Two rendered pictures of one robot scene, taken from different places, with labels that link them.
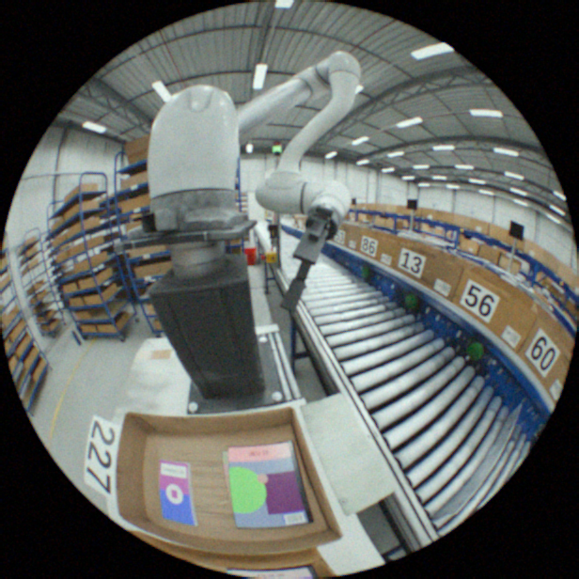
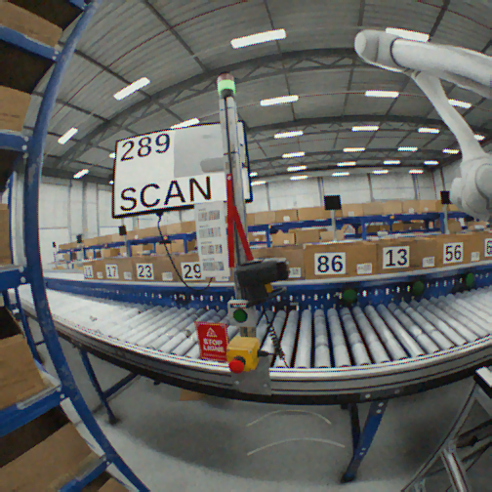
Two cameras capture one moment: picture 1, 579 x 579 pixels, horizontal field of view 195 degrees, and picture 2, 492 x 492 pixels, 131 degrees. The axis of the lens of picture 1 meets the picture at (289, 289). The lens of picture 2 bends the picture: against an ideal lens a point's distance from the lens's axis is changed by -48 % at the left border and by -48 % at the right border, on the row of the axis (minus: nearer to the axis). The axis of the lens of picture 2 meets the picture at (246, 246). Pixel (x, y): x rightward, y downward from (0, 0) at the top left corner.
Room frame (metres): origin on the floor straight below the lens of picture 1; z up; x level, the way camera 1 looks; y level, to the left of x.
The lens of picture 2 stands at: (0.91, 0.55, 1.15)
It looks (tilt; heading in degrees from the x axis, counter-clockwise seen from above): 3 degrees down; 301
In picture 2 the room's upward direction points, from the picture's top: 5 degrees counter-clockwise
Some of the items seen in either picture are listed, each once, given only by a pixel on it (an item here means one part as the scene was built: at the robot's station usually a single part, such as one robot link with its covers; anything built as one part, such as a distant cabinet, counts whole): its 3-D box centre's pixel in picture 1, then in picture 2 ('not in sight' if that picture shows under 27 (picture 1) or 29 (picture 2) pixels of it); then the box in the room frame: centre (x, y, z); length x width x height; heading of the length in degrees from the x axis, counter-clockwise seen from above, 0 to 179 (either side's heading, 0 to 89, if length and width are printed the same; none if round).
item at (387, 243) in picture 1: (389, 248); (338, 259); (1.05, -0.70, 0.97); 0.39 x 0.29 x 0.17; 14
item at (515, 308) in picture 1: (498, 303); (448, 249); (0.29, -0.89, 0.97); 0.39 x 0.29 x 0.17; 14
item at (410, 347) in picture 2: (346, 301); (395, 328); (0.75, -0.31, 0.72); 0.52 x 0.05 x 0.05; 104
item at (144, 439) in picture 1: (209, 488); not in sight; (-0.03, 0.14, 0.80); 0.38 x 0.28 x 0.10; 104
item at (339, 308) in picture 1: (352, 306); (409, 326); (0.69, -0.33, 0.72); 0.52 x 0.05 x 0.05; 104
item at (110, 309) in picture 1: (83, 264); not in sight; (1.04, 2.47, 0.98); 0.98 x 0.49 x 1.96; 102
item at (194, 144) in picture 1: (194, 140); not in sight; (0.30, 0.17, 1.33); 0.18 x 0.16 x 0.22; 30
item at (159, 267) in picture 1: (159, 264); not in sight; (1.29, 1.26, 0.79); 0.40 x 0.30 x 0.10; 105
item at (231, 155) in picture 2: (276, 220); (239, 251); (1.21, 0.09, 1.11); 0.12 x 0.05 x 0.88; 14
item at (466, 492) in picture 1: (492, 455); not in sight; (-0.16, -0.54, 0.76); 0.46 x 0.01 x 0.09; 104
